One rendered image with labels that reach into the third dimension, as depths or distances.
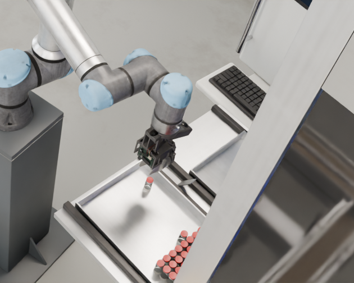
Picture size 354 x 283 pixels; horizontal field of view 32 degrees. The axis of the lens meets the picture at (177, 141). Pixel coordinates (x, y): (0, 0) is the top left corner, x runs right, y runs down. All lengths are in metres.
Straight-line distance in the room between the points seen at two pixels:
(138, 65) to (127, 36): 2.08
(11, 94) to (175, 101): 0.62
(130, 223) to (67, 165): 1.21
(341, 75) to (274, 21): 1.40
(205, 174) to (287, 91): 1.02
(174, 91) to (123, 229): 0.47
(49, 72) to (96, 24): 1.70
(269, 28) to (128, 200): 0.84
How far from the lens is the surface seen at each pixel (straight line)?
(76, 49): 1.44
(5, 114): 1.93
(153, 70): 1.46
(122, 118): 3.10
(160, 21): 3.70
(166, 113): 1.45
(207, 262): 1.22
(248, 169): 0.99
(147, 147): 1.55
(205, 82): 2.23
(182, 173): 1.81
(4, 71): 1.83
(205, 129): 1.97
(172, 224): 1.73
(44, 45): 1.85
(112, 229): 1.68
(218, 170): 1.87
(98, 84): 1.40
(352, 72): 0.79
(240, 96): 2.20
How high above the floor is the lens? 2.32
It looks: 49 degrees down
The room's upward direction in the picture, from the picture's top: 20 degrees clockwise
